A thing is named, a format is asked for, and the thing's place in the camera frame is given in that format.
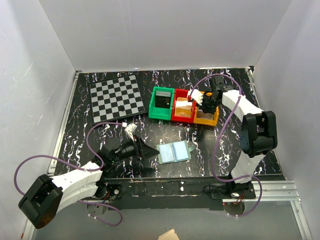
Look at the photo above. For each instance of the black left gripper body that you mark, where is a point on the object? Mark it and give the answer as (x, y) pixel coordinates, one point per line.
(129, 150)

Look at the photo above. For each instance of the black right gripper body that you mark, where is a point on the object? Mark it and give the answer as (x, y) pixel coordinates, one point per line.
(209, 105)

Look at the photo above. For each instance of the mint green card holder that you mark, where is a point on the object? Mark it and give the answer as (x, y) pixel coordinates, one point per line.
(174, 152)

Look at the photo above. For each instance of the black VIP credit card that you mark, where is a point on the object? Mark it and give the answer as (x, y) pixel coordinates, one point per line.
(163, 102)

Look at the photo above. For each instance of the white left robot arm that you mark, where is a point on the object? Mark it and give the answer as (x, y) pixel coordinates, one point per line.
(49, 195)

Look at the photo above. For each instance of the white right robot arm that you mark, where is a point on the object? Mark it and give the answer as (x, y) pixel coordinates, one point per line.
(258, 136)

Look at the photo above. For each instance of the orange white cards stack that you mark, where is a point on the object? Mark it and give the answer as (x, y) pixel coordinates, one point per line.
(183, 107)

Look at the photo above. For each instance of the black cards stack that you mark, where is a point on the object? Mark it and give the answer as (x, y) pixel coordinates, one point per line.
(163, 94)

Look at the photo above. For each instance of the orange plastic bin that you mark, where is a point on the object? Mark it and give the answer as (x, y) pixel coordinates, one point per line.
(209, 122)

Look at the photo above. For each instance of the red plastic bin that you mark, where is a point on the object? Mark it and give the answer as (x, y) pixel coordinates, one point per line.
(182, 93)

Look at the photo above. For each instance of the green plastic bin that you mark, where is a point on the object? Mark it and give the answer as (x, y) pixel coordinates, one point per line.
(160, 113)

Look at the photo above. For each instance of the black grey chessboard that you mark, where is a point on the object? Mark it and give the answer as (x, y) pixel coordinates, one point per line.
(116, 99)

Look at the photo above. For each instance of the cardboard piece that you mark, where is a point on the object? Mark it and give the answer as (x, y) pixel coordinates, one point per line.
(169, 235)

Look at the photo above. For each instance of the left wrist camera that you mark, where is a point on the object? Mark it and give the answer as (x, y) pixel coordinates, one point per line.
(129, 129)

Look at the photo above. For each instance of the black mounting base rail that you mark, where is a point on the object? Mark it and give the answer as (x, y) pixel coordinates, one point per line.
(160, 193)

